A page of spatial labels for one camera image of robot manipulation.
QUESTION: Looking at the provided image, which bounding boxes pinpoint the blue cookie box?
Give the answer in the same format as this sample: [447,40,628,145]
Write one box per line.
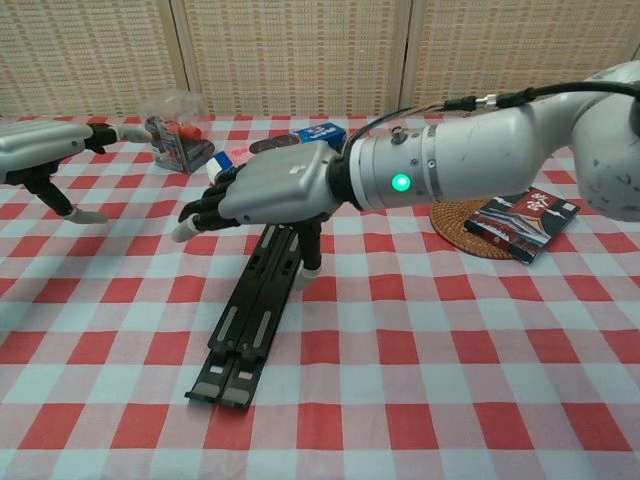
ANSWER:
[205,124,348,184]

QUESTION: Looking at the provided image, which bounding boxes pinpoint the clear plastic snack package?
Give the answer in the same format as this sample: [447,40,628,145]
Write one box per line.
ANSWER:
[139,92,217,175]

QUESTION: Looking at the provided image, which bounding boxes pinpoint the bamboo folding screen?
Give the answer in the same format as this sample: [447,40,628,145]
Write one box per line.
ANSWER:
[0,0,640,120]

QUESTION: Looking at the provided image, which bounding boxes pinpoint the dark printed card box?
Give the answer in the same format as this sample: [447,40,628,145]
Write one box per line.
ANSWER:
[463,184,582,264]

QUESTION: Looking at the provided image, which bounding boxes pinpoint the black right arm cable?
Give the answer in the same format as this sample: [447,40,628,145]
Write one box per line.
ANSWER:
[344,82,640,146]

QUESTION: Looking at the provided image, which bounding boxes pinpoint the red white checkered tablecloth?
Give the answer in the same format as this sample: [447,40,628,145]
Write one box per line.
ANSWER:
[0,113,640,480]

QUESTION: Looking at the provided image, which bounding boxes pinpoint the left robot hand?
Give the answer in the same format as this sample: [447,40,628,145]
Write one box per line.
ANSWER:
[0,119,154,225]

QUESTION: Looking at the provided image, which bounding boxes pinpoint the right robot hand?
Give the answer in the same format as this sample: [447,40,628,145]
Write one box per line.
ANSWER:
[172,139,337,292]

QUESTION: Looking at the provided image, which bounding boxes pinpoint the black folding laptop stand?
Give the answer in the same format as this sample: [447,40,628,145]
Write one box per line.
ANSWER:
[183,222,304,410]

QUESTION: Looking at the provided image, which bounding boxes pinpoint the round woven brown coaster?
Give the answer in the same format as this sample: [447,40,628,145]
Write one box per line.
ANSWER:
[429,197,519,260]

